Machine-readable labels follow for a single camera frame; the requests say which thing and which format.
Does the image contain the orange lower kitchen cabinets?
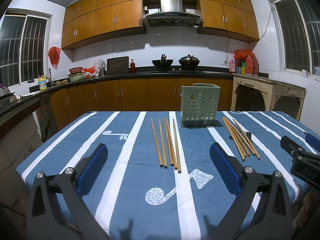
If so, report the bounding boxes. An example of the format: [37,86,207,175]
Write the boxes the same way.
[50,76,233,129]

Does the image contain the old cream side table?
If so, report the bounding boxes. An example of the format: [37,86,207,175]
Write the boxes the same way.
[231,74,306,121]

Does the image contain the red oil bottles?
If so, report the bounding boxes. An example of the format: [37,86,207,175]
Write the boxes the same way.
[246,55,259,76]

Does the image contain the pink bottle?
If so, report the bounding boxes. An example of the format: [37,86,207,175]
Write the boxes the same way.
[229,60,236,73]

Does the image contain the green perforated utensil holder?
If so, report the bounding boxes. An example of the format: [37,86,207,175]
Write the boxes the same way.
[181,83,220,127]

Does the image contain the red bag on counter corner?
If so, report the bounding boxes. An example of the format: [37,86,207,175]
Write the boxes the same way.
[233,49,255,60]

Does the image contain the blue striped tablecloth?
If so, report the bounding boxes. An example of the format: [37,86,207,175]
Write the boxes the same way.
[16,111,312,239]

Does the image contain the right barred window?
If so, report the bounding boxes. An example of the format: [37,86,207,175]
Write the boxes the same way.
[271,0,319,76]

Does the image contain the barred window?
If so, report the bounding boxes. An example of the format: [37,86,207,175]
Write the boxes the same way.
[0,14,48,87]
[271,0,319,76]

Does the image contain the yellow detergent bottle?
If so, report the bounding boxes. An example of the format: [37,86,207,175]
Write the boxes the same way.
[38,75,47,91]

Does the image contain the black lidded wok right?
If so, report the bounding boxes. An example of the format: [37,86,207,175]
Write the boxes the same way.
[179,54,200,72]

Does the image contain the green enamel basin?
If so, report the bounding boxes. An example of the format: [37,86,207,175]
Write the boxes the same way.
[68,73,84,82]

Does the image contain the black gas stove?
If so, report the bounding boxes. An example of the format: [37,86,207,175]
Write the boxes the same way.
[150,69,204,75]

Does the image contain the sink faucet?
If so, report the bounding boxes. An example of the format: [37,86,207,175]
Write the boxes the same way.
[48,68,53,87]

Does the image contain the red basin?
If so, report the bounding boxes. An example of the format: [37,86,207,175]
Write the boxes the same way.
[69,67,83,74]

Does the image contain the red bag near basins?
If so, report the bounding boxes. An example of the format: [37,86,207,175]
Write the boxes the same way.
[83,67,96,75]

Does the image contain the black wok left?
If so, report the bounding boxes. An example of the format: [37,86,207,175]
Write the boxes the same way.
[152,54,173,72]

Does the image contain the clear plastic bag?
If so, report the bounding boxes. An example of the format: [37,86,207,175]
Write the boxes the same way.
[94,58,106,72]

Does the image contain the dark wooden cutting board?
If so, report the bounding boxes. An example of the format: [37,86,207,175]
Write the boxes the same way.
[106,56,129,75]

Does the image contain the red sauce bottle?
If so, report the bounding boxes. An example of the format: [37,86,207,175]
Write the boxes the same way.
[130,59,136,73]

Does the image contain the left barred window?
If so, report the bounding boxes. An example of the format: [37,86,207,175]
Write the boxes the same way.
[0,14,48,87]

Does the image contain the steel range hood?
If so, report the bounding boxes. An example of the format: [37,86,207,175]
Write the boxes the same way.
[142,0,202,27]

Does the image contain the red plastic bag on wall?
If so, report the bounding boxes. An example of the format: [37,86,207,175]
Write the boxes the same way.
[48,46,61,69]

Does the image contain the orange upper wall cabinets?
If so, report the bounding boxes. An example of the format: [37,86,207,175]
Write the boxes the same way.
[62,0,259,50]

